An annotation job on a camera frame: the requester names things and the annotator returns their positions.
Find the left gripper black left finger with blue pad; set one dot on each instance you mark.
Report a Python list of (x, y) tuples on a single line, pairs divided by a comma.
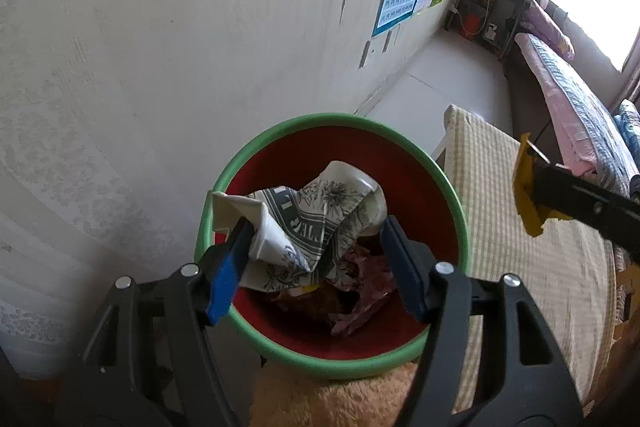
[(145, 359)]

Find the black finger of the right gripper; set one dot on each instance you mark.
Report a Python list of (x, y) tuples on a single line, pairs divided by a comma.
[(615, 217)]

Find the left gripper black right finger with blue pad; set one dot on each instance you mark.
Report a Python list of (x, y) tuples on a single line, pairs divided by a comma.
[(522, 379)]

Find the grey white paper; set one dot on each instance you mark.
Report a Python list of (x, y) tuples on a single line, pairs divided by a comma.
[(301, 236)]

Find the yellow wrapper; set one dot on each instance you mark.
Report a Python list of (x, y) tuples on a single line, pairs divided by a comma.
[(530, 162)]

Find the pink snack wrapper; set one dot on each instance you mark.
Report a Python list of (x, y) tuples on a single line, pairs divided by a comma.
[(339, 305)]

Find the bed with striped quilt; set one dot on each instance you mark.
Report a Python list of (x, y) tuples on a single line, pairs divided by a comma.
[(589, 141)]

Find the blue patterned pillow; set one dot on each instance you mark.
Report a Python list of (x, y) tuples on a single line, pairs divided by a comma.
[(627, 121)]

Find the orange fluffy blanket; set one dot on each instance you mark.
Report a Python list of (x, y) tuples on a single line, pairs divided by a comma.
[(285, 397)]

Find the pink floral pillow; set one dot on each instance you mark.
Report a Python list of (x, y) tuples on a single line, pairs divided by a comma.
[(542, 25)]

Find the red bin green rim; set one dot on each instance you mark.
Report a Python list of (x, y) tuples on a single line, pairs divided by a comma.
[(417, 193)]

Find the red bucket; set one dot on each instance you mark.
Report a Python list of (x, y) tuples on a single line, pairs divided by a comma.
[(471, 26)]

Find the dark shelf unit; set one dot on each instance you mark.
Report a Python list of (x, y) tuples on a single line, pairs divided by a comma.
[(501, 20)]

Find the white wall socket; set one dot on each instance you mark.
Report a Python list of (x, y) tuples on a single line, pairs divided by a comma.
[(365, 54)]

